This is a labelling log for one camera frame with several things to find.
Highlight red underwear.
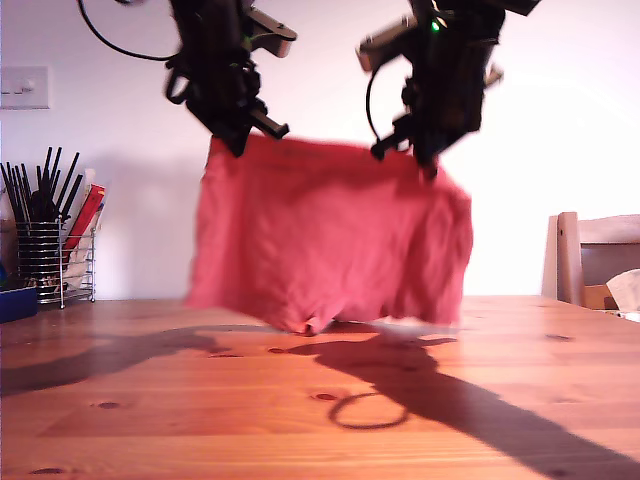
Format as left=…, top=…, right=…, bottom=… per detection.
left=183, top=134, right=475, bottom=337

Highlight red chopstick packet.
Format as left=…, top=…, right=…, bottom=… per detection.
left=64, top=184, right=107, bottom=250

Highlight black chopstick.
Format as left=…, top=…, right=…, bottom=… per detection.
left=0, top=162, right=26, bottom=225
left=60, top=173, right=84, bottom=223
left=40, top=146, right=53, bottom=195
left=55, top=152, right=81, bottom=214
left=48, top=146, right=63, bottom=193

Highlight wooden chair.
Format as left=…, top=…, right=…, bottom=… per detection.
left=542, top=211, right=640, bottom=312

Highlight orange cardboard box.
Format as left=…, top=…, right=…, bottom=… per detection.
left=582, top=283, right=620, bottom=311

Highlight white tissue paper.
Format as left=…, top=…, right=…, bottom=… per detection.
left=605, top=268, right=640, bottom=314

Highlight blue box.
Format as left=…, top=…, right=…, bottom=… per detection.
left=0, top=287, right=40, bottom=324

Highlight thin black camera cable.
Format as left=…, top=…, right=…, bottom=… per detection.
left=365, top=67, right=401, bottom=146

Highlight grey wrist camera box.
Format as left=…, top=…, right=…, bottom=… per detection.
left=355, top=17, right=419, bottom=71
left=247, top=7, right=299, bottom=59

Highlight white light switch plate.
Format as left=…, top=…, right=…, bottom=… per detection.
left=0, top=66, right=51, bottom=110

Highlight metal wire utensil holder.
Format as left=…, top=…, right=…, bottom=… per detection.
left=14, top=220, right=96, bottom=309

